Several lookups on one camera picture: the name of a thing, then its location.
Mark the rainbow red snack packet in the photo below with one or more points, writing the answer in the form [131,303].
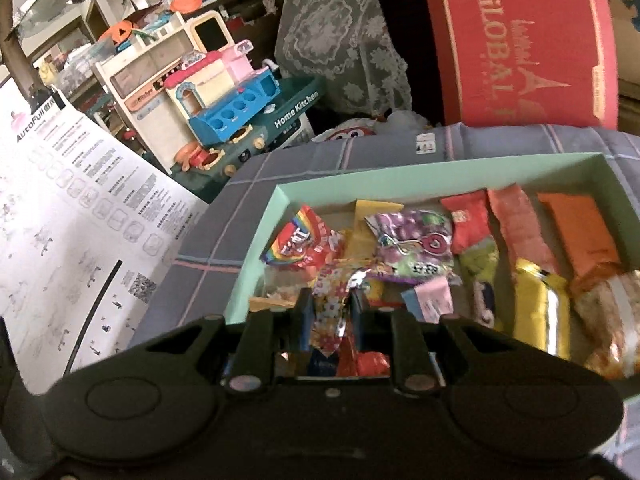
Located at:
[300,235]

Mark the red cardboard box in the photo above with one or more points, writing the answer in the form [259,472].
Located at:
[550,35]

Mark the clear yellow candy bag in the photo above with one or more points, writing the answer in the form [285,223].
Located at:
[275,295]

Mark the red and white plush toy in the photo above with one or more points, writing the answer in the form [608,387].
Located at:
[350,132]

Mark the floral candy wrapper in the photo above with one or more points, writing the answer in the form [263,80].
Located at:
[330,305]

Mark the purple candy packet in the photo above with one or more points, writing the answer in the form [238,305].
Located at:
[415,240]

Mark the purple plaid blanket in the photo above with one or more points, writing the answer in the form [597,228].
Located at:
[240,200]

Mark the pink and blue small packet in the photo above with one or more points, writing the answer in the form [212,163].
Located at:
[430,297]

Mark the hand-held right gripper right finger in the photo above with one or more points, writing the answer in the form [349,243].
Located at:
[357,316]

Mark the beige orange snack packet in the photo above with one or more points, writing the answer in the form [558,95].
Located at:
[610,310]

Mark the small red snack packet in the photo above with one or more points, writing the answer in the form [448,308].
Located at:
[470,220]

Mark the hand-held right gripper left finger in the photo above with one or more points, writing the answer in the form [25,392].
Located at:
[305,320]

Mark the grey lace cloth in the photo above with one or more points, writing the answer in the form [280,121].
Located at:
[340,35]

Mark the shiny red candy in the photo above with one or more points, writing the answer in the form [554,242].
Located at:
[370,362]

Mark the dark blue white packet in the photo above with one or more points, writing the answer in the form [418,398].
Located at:
[485,305]

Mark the cream toy kitchen cabinet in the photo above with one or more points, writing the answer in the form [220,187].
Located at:
[150,125]

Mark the shiny yellow snack packet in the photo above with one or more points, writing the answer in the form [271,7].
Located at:
[535,305]

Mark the green snack packet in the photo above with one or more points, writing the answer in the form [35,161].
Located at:
[480,260]

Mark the mint green cardboard box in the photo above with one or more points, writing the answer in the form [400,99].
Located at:
[425,170]

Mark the salmon pink snack bar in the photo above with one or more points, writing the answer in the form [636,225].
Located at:
[520,225]

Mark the white instruction sheet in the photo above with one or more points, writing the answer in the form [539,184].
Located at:
[75,185]

